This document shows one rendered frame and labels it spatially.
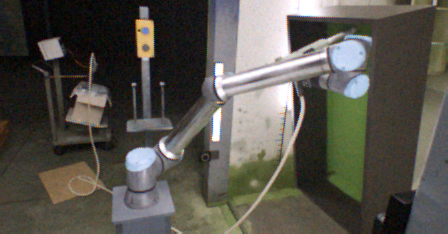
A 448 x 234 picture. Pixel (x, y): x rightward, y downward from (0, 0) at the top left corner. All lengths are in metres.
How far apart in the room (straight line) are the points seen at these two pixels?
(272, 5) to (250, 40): 0.30
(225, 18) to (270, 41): 0.41
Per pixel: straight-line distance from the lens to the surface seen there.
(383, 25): 1.37
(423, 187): 0.38
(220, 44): 2.19
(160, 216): 1.62
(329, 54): 1.01
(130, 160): 1.56
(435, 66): 2.79
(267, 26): 2.33
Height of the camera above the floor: 1.62
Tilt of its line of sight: 18 degrees down
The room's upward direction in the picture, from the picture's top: 3 degrees clockwise
